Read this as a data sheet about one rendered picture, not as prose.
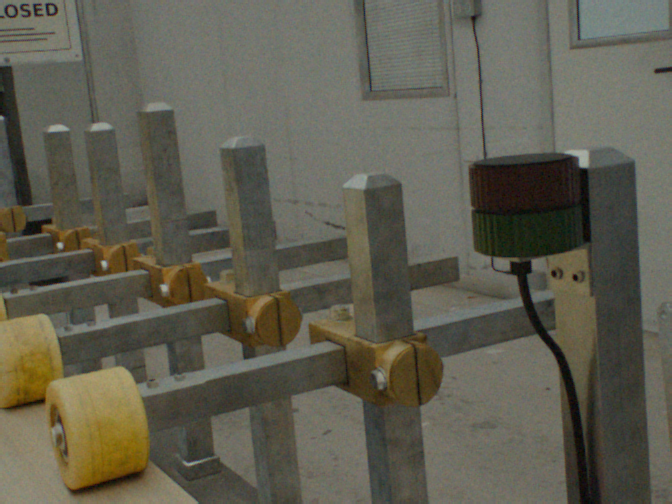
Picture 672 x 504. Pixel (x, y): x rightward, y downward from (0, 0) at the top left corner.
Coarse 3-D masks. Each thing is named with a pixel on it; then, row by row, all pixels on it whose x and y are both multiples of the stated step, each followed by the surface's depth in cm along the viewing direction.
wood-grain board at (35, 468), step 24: (0, 408) 98; (24, 408) 97; (0, 432) 91; (24, 432) 90; (48, 432) 89; (0, 456) 85; (24, 456) 84; (48, 456) 84; (0, 480) 79; (24, 480) 79; (48, 480) 78; (120, 480) 77; (144, 480) 76; (168, 480) 76
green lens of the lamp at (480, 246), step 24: (480, 216) 56; (504, 216) 55; (528, 216) 54; (552, 216) 55; (576, 216) 56; (480, 240) 56; (504, 240) 55; (528, 240) 55; (552, 240) 55; (576, 240) 56
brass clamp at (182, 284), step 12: (144, 264) 129; (156, 264) 127; (192, 264) 125; (156, 276) 126; (168, 276) 124; (180, 276) 123; (192, 276) 124; (204, 276) 124; (156, 288) 127; (168, 288) 123; (180, 288) 123; (192, 288) 124; (156, 300) 127; (168, 300) 124; (180, 300) 123; (192, 300) 124; (204, 300) 125
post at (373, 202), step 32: (352, 192) 81; (384, 192) 80; (352, 224) 82; (384, 224) 80; (352, 256) 82; (384, 256) 81; (352, 288) 83; (384, 288) 81; (384, 320) 81; (384, 416) 82; (416, 416) 84; (384, 448) 83; (416, 448) 84; (384, 480) 84; (416, 480) 84
